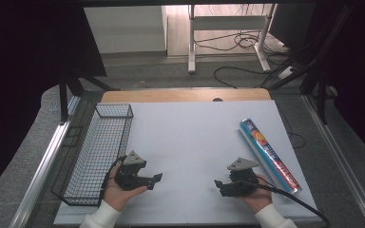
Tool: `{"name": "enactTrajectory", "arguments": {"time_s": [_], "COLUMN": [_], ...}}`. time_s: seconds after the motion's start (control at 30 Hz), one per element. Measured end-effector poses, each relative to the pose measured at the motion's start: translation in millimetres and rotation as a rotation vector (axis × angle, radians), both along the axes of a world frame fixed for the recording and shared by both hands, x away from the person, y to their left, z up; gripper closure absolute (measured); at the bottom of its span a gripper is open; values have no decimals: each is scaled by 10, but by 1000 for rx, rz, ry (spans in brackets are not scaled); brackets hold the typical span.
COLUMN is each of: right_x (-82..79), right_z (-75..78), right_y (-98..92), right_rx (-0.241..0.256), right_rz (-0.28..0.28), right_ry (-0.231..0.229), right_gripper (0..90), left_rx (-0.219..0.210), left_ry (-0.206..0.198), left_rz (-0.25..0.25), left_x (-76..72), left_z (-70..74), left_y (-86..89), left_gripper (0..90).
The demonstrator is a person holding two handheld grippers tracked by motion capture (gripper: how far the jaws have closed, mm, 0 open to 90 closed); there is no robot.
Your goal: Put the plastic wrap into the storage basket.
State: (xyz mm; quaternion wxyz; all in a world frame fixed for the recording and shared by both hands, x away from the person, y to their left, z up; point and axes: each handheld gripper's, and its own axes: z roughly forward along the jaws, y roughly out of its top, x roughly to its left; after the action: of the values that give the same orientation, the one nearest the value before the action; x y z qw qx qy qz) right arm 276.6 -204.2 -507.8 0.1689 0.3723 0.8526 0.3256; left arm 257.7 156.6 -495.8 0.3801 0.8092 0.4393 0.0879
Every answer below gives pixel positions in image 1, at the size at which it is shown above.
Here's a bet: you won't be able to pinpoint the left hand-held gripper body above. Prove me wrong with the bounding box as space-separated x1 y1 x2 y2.
113 149 149 192

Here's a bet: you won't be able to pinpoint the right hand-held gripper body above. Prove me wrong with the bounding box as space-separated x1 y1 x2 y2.
226 157 261 197

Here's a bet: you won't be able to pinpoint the person's right hand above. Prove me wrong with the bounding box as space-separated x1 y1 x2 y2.
234 175 274 214

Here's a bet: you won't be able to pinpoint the person's left hand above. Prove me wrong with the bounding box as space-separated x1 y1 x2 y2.
102 162 148 212

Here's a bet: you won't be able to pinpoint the blue foil roll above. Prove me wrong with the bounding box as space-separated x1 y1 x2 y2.
239 118 303 195

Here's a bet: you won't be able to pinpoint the white table mat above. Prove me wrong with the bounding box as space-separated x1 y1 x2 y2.
53 99 323 226

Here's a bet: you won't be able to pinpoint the wooden table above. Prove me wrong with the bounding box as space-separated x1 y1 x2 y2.
101 87 272 104

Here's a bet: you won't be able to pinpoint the black metal stand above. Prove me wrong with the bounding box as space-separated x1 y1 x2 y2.
260 3 355 125
57 65 120 124

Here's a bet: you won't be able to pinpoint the white power strip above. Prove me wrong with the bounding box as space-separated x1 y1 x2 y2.
278 66 297 81

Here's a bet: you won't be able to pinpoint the white cabinet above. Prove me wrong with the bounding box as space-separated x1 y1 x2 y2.
83 6 168 54

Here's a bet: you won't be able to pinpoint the dark curtain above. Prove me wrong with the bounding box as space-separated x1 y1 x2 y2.
0 0 107 203
298 3 365 160

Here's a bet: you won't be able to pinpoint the black wire basket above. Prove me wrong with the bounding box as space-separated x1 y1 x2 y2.
50 103 135 207

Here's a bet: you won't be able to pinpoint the right hand-held gripper black cable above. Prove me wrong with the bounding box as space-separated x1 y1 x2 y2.
239 180 331 228

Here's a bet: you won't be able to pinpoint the thin black cable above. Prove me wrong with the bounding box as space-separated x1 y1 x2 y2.
276 104 306 149

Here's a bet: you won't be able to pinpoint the aluminium rail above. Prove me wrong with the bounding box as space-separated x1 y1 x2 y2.
9 94 82 228
301 94 365 228

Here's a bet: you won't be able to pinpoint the black floor cables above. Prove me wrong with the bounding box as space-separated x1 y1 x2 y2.
193 29 291 89

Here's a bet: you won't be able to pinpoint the white metal desk frame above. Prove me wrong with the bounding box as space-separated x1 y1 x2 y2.
187 3 279 74

